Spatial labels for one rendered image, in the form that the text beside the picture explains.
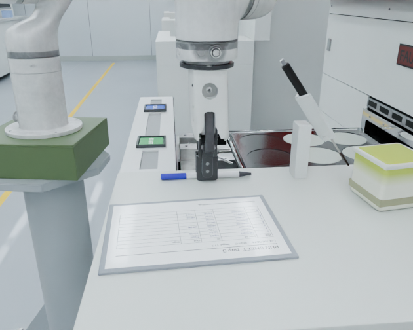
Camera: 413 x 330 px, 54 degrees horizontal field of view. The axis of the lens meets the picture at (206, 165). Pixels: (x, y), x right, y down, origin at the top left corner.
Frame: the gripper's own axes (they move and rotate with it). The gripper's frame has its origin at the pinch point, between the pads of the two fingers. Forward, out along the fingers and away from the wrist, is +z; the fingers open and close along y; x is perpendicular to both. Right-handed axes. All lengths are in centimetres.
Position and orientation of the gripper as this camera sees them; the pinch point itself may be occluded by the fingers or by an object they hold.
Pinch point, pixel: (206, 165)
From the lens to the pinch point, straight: 62.1
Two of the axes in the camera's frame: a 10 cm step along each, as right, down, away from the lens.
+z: 0.0, 9.2, 3.9
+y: -0.9, -3.9, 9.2
